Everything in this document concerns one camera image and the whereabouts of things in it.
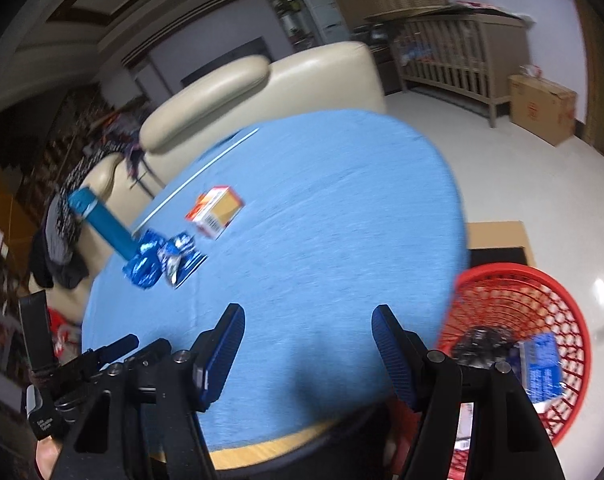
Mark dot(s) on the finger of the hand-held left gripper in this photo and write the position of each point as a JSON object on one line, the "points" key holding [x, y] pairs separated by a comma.
{"points": [[151, 350], [119, 346]]}

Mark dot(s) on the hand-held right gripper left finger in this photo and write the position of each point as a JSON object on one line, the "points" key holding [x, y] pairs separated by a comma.
{"points": [[221, 355]]}

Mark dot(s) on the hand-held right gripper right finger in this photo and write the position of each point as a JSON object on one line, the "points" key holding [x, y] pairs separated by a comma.
{"points": [[389, 355]]}

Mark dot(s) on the blue plastic bag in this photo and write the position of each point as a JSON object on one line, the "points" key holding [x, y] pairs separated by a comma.
{"points": [[144, 262]]}

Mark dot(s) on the black wrapper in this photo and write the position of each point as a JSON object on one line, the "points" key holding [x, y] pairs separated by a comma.
{"points": [[482, 342]]}

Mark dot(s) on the white printed packet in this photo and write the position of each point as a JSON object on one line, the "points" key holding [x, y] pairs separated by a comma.
{"points": [[465, 425]]}

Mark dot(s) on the red plastic basket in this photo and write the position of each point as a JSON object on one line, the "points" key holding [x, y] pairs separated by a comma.
{"points": [[512, 280]]}

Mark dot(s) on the blue printed box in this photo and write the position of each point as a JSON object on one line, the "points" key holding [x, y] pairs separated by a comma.
{"points": [[542, 365]]}

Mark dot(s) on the person's left hand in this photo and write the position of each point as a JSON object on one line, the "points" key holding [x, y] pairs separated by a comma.
{"points": [[47, 457]]}

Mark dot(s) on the blue white snack packet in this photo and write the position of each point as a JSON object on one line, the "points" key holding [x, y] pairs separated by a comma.
{"points": [[179, 255]]}

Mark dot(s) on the dark garment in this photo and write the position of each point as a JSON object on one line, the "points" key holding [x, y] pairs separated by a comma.
{"points": [[56, 267]]}

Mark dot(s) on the blue metal bottle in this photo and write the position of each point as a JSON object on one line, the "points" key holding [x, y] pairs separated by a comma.
{"points": [[104, 220]]}

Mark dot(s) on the grey garment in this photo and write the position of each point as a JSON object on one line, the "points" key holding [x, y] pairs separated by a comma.
{"points": [[61, 230]]}

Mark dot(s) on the orange white carton box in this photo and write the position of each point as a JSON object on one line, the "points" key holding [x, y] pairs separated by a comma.
{"points": [[221, 207]]}

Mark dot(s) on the blue tablecloth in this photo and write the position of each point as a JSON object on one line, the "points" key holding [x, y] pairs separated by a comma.
{"points": [[332, 210]]}

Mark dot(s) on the thin white stick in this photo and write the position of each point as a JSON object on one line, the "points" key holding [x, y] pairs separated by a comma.
{"points": [[181, 187]]}

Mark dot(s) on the black white speckled scarf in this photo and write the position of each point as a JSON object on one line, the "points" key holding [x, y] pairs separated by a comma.
{"points": [[79, 172]]}

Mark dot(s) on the colourful clothes pile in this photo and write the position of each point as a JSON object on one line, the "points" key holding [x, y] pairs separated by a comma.
{"points": [[129, 145]]}

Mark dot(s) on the brown cardboard box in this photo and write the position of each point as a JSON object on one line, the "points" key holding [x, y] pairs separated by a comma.
{"points": [[537, 110]]}

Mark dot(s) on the beige leather sofa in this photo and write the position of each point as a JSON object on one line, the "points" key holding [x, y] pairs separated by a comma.
{"points": [[307, 75]]}

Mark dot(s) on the wooden baby crib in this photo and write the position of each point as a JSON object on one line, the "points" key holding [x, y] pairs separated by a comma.
{"points": [[457, 70]]}

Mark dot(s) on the white refrigerator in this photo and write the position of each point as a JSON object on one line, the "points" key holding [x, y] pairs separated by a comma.
{"points": [[327, 20]]}

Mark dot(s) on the grey storage shelf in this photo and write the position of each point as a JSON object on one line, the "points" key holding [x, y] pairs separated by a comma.
{"points": [[289, 20]]}

